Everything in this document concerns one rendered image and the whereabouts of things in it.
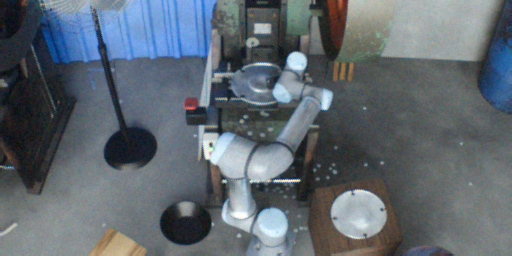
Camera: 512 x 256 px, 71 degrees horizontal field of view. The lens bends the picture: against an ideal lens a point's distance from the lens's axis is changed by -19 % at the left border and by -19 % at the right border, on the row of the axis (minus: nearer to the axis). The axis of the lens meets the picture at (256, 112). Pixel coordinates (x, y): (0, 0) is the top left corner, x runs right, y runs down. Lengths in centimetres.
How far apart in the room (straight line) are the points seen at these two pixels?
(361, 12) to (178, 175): 164
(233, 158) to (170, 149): 151
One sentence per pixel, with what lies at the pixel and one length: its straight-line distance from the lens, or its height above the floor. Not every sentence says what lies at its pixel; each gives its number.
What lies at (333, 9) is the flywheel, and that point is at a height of 106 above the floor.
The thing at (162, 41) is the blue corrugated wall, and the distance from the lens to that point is 350.
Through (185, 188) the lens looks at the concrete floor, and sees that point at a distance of 265.
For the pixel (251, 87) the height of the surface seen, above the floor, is 79.
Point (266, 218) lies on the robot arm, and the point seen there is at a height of 68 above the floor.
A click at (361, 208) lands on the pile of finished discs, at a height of 36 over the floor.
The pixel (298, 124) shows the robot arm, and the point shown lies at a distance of 148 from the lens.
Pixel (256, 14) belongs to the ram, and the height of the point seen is 114.
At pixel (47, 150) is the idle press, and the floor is 3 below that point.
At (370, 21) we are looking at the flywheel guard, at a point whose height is 132.
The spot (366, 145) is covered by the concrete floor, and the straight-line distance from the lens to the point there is 292.
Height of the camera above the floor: 213
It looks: 44 degrees down
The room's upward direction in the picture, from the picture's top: straight up
